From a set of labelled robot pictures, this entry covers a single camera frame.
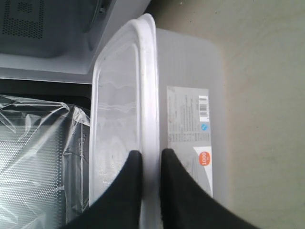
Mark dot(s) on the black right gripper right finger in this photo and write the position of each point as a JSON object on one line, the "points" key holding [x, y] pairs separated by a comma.
{"points": [[184, 204]]}

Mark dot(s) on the glass turntable plate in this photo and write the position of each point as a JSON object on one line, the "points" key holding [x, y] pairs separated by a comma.
{"points": [[98, 7]]}

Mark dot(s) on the white lidded plastic container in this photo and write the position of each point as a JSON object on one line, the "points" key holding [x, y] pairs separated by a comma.
{"points": [[153, 89]]}

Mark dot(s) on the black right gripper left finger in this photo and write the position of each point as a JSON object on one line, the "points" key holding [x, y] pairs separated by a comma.
{"points": [[119, 206]]}

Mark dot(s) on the white microwave door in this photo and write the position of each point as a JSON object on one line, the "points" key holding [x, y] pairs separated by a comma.
{"points": [[43, 152]]}

